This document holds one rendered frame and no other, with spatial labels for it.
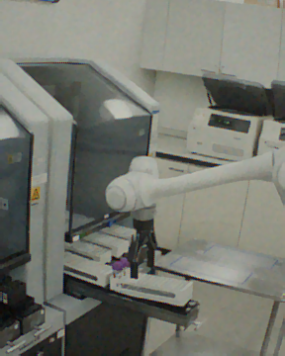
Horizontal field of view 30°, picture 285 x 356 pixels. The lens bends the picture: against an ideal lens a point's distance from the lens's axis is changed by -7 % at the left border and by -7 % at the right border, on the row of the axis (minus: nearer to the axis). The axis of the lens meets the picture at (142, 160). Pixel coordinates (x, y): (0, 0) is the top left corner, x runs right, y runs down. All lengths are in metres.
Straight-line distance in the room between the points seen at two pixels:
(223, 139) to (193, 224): 0.73
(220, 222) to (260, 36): 1.54
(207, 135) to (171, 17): 1.11
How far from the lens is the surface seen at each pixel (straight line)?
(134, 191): 1.70
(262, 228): 4.23
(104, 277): 2.04
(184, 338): 2.80
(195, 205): 4.37
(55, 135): 1.85
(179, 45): 4.62
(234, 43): 4.45
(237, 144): 4.17
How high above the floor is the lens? 1.71
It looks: 12 degrees down
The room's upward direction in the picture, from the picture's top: 6 degrees clockwise
